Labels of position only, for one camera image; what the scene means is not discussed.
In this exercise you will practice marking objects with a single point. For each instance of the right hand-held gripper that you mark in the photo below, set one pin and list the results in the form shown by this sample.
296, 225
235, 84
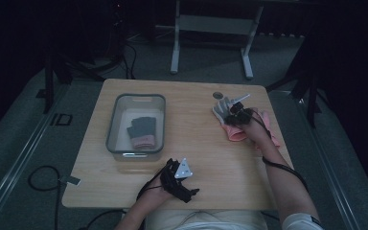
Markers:
239, 115

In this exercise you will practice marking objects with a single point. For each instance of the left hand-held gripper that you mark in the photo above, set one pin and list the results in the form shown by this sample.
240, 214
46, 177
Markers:
175, 183

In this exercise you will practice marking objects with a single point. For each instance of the pink ski glove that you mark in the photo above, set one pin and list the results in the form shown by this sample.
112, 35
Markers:
266, 121
234, 134

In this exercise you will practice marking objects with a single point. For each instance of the black cloth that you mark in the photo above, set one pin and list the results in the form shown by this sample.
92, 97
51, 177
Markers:
144, 129

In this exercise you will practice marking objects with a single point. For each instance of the grey knit glove pink cuff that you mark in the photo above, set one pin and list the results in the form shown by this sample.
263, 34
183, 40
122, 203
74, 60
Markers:
130, 131

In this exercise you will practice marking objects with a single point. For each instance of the clear plastic bin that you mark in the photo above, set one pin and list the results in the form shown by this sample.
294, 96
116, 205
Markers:
121, 127

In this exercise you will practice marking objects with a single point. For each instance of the person's left hand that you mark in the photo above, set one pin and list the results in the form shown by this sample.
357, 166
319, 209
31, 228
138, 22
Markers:
155, 196

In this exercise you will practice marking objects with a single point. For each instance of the person's light trousers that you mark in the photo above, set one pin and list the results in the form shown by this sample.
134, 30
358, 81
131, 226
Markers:
204, 222

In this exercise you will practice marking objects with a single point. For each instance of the black tripod stand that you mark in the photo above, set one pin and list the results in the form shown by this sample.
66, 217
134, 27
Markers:
306, 86
57, 73

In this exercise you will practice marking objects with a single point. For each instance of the person's white sleeve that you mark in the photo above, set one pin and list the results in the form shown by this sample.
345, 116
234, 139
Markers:
302, 223

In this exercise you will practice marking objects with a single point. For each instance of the grey metal desk frame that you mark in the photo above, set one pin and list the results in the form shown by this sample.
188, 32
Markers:
214, 25

